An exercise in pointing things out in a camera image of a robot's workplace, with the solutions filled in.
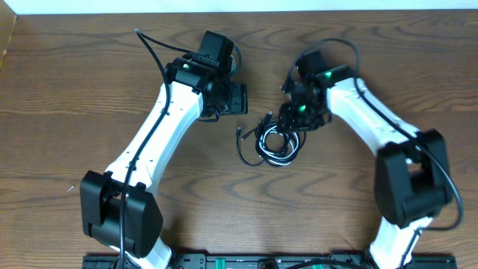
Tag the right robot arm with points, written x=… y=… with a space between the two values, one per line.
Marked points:
x=410 y=182

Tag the cardboard panel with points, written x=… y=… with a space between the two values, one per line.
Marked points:
x=7 y=23

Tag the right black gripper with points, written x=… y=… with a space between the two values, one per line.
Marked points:
x=290 y=122

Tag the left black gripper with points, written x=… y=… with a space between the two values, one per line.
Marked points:
x=240 y=103

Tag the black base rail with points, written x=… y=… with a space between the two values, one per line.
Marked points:
x=338 y=259

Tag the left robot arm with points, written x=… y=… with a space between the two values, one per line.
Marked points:
x=118 y=206

